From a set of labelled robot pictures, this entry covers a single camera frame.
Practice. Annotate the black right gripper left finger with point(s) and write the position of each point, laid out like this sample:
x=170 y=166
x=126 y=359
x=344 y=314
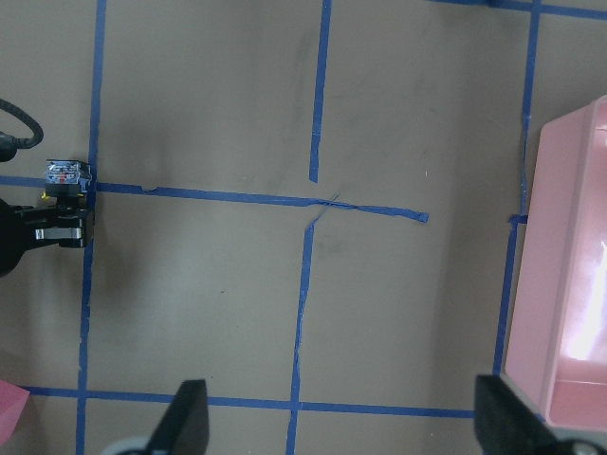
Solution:
x=185 y=426

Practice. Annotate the pink plastic bin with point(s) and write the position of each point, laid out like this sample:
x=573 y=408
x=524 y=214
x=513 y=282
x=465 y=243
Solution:
x=556 y=352

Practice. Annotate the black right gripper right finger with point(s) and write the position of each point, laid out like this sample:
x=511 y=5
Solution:
x=503 y=424

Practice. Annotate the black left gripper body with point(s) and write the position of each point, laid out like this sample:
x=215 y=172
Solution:
x=25 y=228

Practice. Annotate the yellow push button switch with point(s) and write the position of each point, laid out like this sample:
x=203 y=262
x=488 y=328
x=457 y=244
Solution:
x=67 y=179

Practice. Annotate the pink foam cube centre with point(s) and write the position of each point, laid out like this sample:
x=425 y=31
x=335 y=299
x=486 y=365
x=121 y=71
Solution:
x=12 y=402

